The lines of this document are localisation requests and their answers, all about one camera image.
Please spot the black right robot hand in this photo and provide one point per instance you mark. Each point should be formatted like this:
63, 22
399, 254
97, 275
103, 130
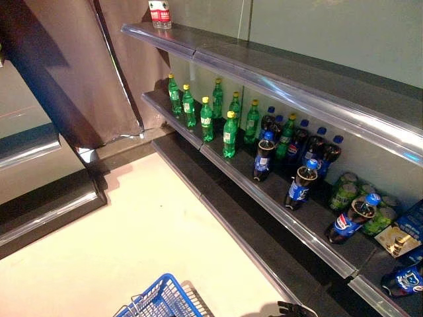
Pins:
292, 309

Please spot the dark cola bottle blue label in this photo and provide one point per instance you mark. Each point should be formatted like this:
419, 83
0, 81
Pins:
262, 162
267, 122
278, 127
314, 145
401, 280
297, 142
330, 155
345, 224
299, 191

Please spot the blue plastic shopping basket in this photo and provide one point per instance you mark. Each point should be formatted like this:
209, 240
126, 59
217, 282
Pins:
158, 297

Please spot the green soda bottle yellow cap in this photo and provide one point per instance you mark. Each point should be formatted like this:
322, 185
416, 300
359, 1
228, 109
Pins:
207, 122
189, 107
285, 138
252, 123
174, 95
229, 137

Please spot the black base shelf plinth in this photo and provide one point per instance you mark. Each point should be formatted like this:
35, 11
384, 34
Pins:
264, 237

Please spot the dark metal shelf board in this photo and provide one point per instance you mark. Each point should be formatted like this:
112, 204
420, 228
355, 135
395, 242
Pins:
297, 66
315, 216

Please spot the green soda can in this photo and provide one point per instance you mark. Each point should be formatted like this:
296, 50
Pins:
343, 196
347, 178
367, 189
390, 201
380, 221

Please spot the black plinth with chrome edge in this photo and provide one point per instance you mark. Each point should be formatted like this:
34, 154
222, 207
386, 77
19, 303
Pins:
49, 211

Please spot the brown end panel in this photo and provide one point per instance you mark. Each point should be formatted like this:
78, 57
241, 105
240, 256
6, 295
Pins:
76, 66

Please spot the dark upright column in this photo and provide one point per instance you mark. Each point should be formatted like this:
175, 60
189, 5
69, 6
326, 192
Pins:
39, 72

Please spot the grey shelf with clear rail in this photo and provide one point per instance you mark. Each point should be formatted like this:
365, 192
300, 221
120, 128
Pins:
26, 148

